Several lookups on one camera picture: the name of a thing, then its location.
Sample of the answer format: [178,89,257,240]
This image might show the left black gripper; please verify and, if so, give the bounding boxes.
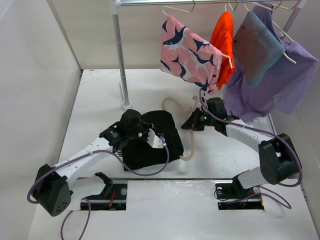
[127,119,156,143]

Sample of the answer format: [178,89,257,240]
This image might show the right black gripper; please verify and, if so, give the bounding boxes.
[181,107,216,131]

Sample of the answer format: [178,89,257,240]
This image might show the pink plastic hanger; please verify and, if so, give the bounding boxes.
[161,94,201,162]

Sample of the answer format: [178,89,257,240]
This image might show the black trousers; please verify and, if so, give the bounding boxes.
[121,110,184,170]

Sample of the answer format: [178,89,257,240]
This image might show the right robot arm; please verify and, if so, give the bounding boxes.
[181,97,302,197]

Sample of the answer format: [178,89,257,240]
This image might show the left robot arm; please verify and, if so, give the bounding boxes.
[28,109,164,217]

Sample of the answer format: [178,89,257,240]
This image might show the hanger under orange garment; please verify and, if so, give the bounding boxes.
[221,2,238,69]

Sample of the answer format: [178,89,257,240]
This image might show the hanger under pink garment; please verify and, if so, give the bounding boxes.
[161,0,196,16]

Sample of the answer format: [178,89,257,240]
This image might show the hanger under denim garment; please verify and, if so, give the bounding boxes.
[244,1,298,65]

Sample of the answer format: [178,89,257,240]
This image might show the hanger under purple shirt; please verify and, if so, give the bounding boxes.
[272,0,307,42]

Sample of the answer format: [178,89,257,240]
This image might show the pink floral garment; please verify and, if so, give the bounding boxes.
[159,15,223,94]

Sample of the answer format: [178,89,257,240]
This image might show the orange garment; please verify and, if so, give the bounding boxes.
[209,11,236,90]

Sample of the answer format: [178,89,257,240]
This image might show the blue denim garment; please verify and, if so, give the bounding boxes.
[233,11,285,87]

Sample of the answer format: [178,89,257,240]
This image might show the purple shirt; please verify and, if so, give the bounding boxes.
[224,2,319,123]

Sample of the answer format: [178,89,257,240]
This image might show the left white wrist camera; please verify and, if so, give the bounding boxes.
[146,128,164,149]

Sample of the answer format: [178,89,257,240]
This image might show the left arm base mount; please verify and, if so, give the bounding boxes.
[77,172,128,211]

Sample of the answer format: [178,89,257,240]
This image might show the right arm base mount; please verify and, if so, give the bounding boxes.
[213,180,265,211]

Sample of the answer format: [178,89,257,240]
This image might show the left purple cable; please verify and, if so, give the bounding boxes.
[26,133,171,240]

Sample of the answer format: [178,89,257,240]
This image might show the white clothes rack frame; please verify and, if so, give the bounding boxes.
[109,0,297,111]

